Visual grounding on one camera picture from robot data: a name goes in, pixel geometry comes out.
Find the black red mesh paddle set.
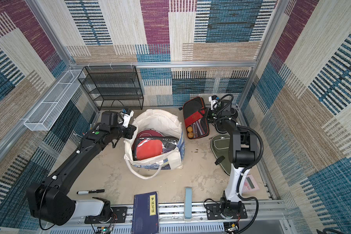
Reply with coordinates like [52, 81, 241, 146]
[182, 97, 210, 139]

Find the green paddle case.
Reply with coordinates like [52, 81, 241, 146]
[210, 134, 231, 175]

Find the black paddle case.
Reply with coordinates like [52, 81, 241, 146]
[230, 107, 239, 119]

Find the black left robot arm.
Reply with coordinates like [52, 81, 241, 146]
[26, 124, 137, 226]

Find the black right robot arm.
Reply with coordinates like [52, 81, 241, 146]
[204, 96, 263, 220]

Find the clear bagged red paddle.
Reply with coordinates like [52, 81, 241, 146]
[133, 136, 179, 161]

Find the maroon paddle case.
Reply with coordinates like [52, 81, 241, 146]
[137, 129, 163, 138]

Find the black mesh shelf rack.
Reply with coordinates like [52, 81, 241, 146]
[78, 65, 144, 111]

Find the black marker pen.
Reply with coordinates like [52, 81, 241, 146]
[77, 189, 105, 195]

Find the pink calculator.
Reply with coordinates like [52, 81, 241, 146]
[242, 175, 260, 194]

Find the light blue eraser block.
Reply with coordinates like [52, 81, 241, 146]
[184, 187, 192, 221]

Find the dark blue book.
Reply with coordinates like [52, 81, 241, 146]
[132, 192, 160, 234]

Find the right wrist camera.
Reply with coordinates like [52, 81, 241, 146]
[208, 95, 220, 110]

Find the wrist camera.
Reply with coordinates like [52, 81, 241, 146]
[208, 95, 220, 110]
[122, 108, 134, 128]

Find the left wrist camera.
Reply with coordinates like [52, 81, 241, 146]
[122, 108, 134, 128]

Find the white wire basket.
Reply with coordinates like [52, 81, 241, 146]
[24, 70, 82, 131]

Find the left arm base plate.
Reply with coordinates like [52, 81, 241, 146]
[84, 206, 128, 225]

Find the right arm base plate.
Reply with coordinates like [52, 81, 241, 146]
[204, 202, 248, 220]

